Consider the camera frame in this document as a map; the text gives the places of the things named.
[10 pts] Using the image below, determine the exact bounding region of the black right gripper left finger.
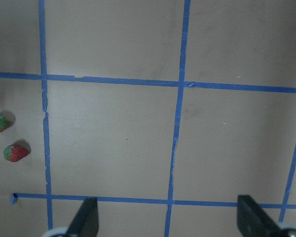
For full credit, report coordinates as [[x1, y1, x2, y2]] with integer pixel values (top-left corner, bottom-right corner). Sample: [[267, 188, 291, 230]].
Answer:
[[65, 197, 99, 237]]

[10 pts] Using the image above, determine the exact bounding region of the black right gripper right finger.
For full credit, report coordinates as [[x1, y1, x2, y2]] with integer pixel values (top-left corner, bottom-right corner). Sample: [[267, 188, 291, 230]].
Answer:
[[237, 195, 279, 237]]

